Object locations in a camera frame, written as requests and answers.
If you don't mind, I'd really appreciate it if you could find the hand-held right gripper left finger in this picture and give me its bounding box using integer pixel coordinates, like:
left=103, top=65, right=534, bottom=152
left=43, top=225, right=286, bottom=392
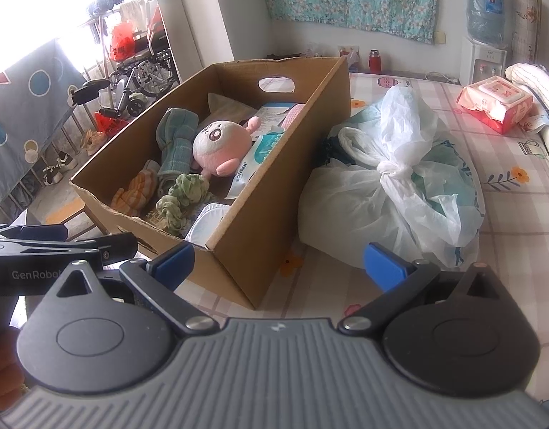
left=55, top=245, right=218, bottom=336

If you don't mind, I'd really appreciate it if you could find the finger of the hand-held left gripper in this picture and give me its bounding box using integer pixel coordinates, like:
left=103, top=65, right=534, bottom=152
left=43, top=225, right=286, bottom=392
left=0, top=225, right=70, bottom=244
left=66, top=232, right=139, bottom=263

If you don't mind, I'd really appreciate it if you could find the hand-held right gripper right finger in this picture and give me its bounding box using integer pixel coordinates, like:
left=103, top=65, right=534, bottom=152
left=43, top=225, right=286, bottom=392
left=338, top=242, right=501, bottom=336

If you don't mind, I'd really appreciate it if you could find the white soft pack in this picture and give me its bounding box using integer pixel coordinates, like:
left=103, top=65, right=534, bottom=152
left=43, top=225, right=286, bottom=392
left=185, top=203, right=233, bottom=245

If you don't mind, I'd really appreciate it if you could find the green white scrunchie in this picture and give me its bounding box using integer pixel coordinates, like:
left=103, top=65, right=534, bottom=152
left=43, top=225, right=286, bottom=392
left=156, top=173, right=218, bottom=238

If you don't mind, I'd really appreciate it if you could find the orange striped towel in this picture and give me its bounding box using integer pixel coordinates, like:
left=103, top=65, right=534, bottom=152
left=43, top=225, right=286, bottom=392
left=111, top=161, right=162, bottom=216

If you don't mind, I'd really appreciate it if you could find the teal towel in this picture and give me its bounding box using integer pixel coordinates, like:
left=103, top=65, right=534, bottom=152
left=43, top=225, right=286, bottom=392
left=156, top=107, right=200, bottom=180

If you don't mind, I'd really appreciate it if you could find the brown cardboard box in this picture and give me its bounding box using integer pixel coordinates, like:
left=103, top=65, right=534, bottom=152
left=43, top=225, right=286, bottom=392
left=69, top=56, right=351, bottom=309

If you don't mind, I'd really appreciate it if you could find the pink plush toy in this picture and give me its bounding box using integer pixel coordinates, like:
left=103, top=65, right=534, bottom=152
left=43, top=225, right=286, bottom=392
left=192, top=116, right=263, bottom=179

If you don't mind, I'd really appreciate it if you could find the white teal wipes pack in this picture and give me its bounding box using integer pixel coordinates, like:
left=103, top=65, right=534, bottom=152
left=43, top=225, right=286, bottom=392
left=224, top=130, right=287, bottom=200

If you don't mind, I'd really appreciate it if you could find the pink knitted cloth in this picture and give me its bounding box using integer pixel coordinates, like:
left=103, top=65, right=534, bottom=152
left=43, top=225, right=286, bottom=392
left=274, top=103, right=307, bottom=129

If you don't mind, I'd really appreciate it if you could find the person's left hand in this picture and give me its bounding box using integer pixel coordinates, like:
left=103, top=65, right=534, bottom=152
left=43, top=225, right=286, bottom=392
left=0, top=328, right=27, bottom=412

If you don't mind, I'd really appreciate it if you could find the pair of shoes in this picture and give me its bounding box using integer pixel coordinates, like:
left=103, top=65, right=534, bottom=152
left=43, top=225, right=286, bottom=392
left=42, top=152, right=77, bottom=185

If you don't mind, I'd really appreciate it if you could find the white plastic bag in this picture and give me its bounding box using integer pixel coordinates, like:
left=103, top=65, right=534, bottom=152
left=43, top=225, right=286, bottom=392
left=298, top=86, right=486, bottom=270

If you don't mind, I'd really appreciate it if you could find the grey cloth with circles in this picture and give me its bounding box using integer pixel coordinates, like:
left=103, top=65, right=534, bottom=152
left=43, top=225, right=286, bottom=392
left=0, top=38, right=93, bottom=225

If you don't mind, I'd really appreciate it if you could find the checked floral bed sheet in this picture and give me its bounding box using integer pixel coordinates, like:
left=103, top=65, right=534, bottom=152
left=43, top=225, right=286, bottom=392
left=185, top=71, right=549, bottom=412

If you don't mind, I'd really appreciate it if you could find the wheelchair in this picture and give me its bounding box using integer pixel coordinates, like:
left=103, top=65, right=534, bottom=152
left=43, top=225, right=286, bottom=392
left=105, top=31, right=175, bottom=118

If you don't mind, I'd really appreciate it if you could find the pink wet wipes pack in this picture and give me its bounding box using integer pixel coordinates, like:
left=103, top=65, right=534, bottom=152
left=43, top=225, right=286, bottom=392
left=456, top=76, right=535, bottom=127

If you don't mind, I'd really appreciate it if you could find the red plastic bag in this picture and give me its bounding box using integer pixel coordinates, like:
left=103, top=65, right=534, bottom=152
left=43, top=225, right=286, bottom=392
left=110, top=22, right=138, bottom=63

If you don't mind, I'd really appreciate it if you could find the clear plastic bag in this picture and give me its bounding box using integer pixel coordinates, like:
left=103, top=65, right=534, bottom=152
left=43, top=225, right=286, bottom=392
left=301, top=45, right=361, bottom=71

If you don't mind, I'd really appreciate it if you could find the white water dispenser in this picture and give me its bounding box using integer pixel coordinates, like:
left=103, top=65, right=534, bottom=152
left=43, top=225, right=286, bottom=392
left=460, top=36, right=508, bottom=87

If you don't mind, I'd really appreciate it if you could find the white striped blanket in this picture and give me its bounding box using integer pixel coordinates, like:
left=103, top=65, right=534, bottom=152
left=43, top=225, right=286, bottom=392
left=504, top=63, right=549, bottom=114

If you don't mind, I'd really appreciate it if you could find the clothes drying rack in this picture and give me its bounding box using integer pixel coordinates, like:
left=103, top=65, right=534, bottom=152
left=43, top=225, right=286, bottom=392
left=78, top=0, right=160, bottom=46

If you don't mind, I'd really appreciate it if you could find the blue water jug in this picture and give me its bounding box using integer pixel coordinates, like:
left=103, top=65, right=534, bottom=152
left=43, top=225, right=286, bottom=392
left=466, top=0, right=508, bottom=48

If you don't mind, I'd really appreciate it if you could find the rolled floral mat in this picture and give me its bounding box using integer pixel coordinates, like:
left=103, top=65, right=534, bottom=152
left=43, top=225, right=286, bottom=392
left=511, top=0, right=543, bottom=65

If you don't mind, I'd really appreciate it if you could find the white cable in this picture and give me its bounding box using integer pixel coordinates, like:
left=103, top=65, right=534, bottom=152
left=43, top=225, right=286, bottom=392
left=424, top=71, right=461, bottom=85

